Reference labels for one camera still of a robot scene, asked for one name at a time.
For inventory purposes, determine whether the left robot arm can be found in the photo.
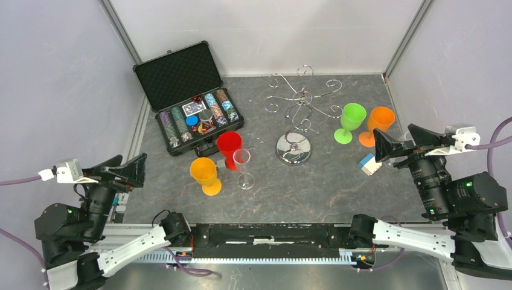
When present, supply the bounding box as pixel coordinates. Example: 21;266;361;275
34;153;191;289

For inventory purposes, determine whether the red plastic wine glass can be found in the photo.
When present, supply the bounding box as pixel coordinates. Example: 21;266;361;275
217;131;243;171

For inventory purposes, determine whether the chrome wine glass rack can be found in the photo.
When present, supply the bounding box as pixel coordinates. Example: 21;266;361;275
264;65;344;166

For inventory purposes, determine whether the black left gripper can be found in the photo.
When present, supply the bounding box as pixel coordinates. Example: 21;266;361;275
77;152;149;239

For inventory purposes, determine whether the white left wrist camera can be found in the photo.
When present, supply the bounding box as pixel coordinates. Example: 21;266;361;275
56;158;99;184

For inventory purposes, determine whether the blue white toy block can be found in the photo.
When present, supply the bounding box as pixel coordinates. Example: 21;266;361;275
358;153;382;176

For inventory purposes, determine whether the aluminium frame post right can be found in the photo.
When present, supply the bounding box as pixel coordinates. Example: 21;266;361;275
382;0;435;84

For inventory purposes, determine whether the orange plastic wine glass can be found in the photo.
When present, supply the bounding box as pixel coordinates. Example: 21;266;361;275
359;106;395;147

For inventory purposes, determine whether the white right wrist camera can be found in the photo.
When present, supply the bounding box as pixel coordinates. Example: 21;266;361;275
425;123;481;156

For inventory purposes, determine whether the clear wine glass low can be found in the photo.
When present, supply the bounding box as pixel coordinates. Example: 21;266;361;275
233;149;254;190

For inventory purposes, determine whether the aluminium frame post left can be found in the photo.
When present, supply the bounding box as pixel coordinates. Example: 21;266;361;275
99;0;142;64

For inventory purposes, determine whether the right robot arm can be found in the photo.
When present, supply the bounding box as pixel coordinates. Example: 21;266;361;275
348;124;511;280

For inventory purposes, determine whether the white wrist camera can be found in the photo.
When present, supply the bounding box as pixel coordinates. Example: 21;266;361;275
56;158;99;184
425;123;481;156

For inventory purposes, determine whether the blue round poker chip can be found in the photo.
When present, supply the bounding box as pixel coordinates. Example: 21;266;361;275
185;115;200;127

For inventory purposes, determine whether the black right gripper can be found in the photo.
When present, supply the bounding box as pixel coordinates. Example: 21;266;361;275
370;121;450;214

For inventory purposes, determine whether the aluminium frame post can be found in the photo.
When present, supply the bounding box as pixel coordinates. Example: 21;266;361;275
99;0;142;64
382;0;435;84

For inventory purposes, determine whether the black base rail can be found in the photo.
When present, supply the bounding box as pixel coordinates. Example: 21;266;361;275
183;223;373;259

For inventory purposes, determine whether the yellow plastic wine glass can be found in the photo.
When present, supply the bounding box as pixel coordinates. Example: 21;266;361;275
190;157;222;196

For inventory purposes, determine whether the black poker chip case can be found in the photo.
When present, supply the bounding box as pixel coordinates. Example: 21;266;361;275
133;40;245;157

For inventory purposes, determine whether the green plastic wine glass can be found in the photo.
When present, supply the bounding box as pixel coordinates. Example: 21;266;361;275
334;103;367;144

